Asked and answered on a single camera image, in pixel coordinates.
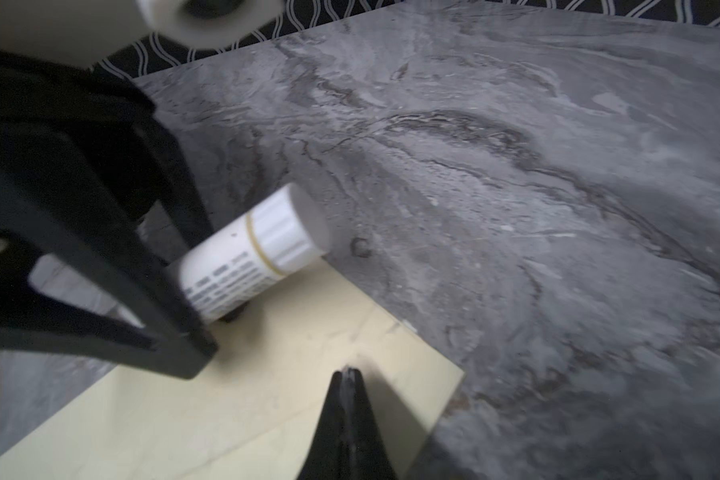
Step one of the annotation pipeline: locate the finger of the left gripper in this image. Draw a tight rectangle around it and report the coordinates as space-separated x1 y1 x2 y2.
0 52 218 379

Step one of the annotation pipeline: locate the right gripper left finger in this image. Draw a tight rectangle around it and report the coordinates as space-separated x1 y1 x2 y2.
297 371 347 480

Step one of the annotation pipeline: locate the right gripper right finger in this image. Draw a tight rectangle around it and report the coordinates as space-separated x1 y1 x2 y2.
346 367 397 479

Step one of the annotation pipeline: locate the cream envelope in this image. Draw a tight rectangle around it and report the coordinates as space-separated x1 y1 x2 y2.
0 261 463 479

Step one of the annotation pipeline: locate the white glue stick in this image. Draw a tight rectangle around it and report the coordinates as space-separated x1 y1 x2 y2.
165 183 331 324

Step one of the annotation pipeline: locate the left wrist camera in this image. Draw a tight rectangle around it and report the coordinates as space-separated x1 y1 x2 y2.
0 0 285 67

